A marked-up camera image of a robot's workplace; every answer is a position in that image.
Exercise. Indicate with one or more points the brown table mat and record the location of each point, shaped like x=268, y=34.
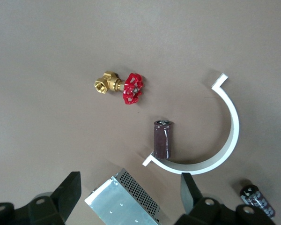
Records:
x=61, y=70

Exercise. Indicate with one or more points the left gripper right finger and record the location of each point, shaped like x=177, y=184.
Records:
x=192, y=201

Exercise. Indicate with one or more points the plain brown capacitor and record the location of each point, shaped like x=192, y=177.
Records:
x=162, y=140

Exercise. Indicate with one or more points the silver metal power supply box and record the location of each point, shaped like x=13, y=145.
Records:
x=121, y=201

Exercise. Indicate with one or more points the white semicircular bracket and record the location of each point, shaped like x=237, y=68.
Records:
x=235, y=122

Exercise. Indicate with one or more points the brass valve with red handwheel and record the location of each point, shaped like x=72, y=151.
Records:
x=107, y=85

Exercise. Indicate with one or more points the dark capacitor with white print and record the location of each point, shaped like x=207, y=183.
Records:
x=253, y=194

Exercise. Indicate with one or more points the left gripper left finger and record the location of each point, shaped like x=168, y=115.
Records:
x=65, y=197

